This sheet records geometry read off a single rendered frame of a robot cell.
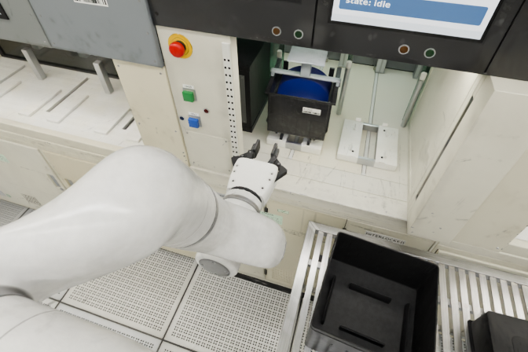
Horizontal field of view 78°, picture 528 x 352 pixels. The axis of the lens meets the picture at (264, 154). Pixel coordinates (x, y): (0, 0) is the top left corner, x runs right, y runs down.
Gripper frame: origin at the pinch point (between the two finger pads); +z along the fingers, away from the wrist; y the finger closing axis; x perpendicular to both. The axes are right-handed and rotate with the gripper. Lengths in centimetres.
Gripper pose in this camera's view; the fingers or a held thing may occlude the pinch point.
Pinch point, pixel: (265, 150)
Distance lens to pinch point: 81.1
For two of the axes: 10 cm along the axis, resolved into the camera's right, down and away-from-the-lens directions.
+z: 3.0, -6.9, 6.6
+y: 9.5, 2.1, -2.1
